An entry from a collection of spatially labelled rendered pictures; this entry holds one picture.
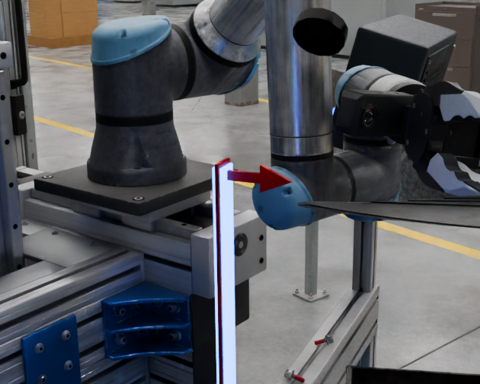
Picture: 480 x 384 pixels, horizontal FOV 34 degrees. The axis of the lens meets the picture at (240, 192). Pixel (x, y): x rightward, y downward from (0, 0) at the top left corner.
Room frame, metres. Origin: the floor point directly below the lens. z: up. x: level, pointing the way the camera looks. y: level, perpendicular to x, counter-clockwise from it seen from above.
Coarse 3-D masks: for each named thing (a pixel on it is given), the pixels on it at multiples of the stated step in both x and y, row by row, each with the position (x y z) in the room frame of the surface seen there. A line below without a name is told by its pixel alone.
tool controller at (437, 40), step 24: (384, 24) 1.26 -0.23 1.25; (408, 24) 1.32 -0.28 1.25; (432, 24) 1.39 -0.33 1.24; (360, 48) 1.19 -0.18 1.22; (384, 48) 1.18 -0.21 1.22; (408, 48) 1.16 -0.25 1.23; (432, 48) 1.18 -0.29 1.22; (408, 72) 1.16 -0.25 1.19; (432, 72) 1.24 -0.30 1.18; (336, 120) 1.20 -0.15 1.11; (336, 144) 1.20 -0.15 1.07
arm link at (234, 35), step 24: (216, 0) 1.19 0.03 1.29; (240, 0) 1.14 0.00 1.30; (192, 24) 1.20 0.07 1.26; (216, 24) 1.18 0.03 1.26; (240, 24) 1.16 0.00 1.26; (264, 24) 1.17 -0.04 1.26; (216, 48) 1.18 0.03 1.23; (240, 48) 1.19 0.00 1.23; (216, 72) 1.20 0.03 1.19; (240, 72) 1.23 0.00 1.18; (192, 96) 1.22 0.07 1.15
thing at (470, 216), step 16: (320, 208) 0.52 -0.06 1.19; (336, 208) 0.52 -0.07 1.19; (352, 208) 0.53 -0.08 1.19; (368, 208) 0.54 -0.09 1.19; (384, 208) 0.54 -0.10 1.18; (400, 208) 0.54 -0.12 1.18; (416, 208) 0.55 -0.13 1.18; (432, 208) 0.55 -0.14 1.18; (448, 208) 0.55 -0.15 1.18; (464, 208) 0.55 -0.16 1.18; (448, 224) 0.50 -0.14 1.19; (464, 224) 0.50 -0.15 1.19
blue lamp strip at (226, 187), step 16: (224, 176) 0.64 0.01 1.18; (224, 192) 0.64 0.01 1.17; (224, 208) 0.64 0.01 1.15; (224, 224) 0.64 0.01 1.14; (224, 240) 0.64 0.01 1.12; (224, 256) 0.64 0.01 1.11; (224, 272) 0.64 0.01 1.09; (224, 288) 0.64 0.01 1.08; (224, 304) 0.64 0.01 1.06; (224, 320) 0.64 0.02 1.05; (224, 336) 0.64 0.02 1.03; (224, 352) 0.64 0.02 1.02; (224, 368) 0.64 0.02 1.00
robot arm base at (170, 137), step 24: (96, 120) 1.16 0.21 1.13; (120, 120) 1.12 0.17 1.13; (144, 120) 1.13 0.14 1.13; (168, 120) 1.16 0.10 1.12; (96, 144) 1.14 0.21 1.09; (120, 144) 1.12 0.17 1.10; (144, 144) 1.12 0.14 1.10; (168, 144) 1.14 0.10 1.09; (96, 168) 1.13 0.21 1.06; (120, 168) 1.11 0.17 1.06; (144, 168) 1.11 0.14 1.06; (168, 168) 1.13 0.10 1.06
